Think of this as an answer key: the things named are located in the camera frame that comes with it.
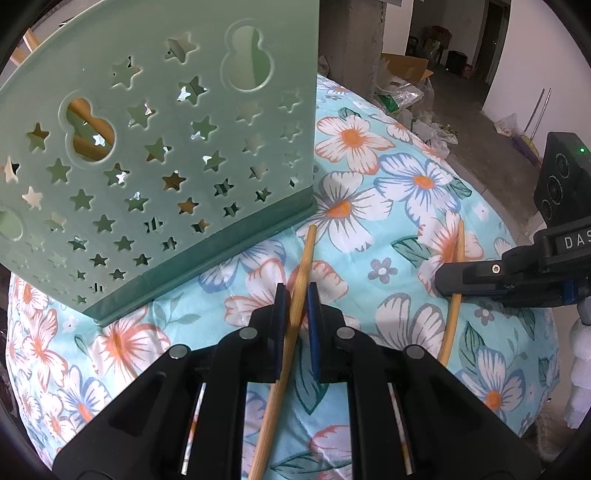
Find white plastic bag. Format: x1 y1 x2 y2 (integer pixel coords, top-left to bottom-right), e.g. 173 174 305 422
494 113 520 137

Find clear plastic bags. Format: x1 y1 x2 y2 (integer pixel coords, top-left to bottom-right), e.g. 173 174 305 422
374 78 460 146

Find pile of bamboo chopsticks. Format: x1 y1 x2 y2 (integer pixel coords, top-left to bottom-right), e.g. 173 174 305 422
9 28 116 162

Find single bamboo chopstick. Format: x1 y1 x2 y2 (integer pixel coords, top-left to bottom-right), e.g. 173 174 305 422
436 219 466 366
248 224 318 480

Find floral turquoise blanket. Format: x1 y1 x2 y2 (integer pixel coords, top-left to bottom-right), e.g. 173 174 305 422
7 74 561 480

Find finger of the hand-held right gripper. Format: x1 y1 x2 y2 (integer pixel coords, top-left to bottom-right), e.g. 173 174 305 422
436 244 546 296
501 277 579 308

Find green plastic utensil holder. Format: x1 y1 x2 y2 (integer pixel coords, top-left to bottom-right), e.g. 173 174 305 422
0 0 321 328

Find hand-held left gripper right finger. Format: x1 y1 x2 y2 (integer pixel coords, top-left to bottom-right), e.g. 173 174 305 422
305 281 541 480

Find cardboard box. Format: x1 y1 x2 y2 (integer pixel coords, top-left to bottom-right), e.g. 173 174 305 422
381 53 435 93

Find person's right hand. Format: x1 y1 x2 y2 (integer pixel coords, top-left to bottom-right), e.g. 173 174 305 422
567 295 591 428

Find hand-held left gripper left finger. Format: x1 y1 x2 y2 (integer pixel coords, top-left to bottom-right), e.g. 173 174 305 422
52 282 293 480

